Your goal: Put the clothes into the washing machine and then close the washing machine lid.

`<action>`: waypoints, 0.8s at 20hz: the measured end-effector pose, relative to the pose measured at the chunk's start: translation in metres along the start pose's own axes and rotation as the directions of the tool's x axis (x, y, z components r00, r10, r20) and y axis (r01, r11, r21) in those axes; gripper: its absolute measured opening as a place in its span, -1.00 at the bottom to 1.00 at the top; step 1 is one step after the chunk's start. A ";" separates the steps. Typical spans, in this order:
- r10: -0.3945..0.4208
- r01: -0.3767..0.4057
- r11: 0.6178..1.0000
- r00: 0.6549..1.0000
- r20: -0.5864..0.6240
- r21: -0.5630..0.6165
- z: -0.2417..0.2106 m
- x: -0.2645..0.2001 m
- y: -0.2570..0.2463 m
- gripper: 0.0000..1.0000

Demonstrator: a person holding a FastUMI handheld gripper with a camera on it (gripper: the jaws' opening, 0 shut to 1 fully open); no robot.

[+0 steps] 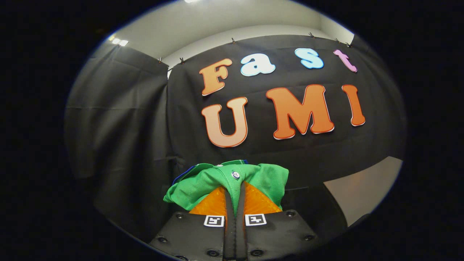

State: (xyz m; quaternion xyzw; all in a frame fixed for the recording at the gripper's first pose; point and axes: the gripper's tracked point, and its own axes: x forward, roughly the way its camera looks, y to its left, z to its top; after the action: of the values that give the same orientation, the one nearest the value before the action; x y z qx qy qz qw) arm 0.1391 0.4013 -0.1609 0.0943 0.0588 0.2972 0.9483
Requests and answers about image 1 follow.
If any row of small backdrop clips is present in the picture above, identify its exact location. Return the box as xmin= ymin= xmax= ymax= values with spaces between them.
xmin=157 ymin=32 xmax=353 ymax=65

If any black backdrop cloth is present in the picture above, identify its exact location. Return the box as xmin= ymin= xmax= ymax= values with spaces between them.
xmin=65 ymin=34 xmax=407 ymax=243

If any green polo shirt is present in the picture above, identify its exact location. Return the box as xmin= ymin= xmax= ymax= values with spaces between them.
xmin=163 ymin=159 xmax=290 ymax=215

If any small ceiling light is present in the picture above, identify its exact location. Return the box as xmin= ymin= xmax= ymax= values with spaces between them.
xmin=108 ymin=35 xmax=129 ymax=47

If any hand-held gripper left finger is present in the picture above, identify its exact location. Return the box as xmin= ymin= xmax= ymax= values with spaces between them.
xmin=149 ymin=187 xmax=236 ymax=261

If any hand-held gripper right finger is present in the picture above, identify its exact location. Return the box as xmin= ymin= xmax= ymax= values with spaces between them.
xmin=236 ymin=181 xmax=319 ymax=260

